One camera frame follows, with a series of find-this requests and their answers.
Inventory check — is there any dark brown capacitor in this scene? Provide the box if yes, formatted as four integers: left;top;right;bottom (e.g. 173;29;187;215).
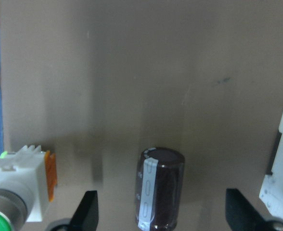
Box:
135;147;185;231

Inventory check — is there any green push button switch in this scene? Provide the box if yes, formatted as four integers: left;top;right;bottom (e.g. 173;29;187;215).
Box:
0;145;57;231

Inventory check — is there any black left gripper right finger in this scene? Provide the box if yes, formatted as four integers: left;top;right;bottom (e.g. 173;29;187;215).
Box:
225;189;269;231

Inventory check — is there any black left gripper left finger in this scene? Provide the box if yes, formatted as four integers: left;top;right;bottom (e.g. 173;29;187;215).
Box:
70;191;99;231

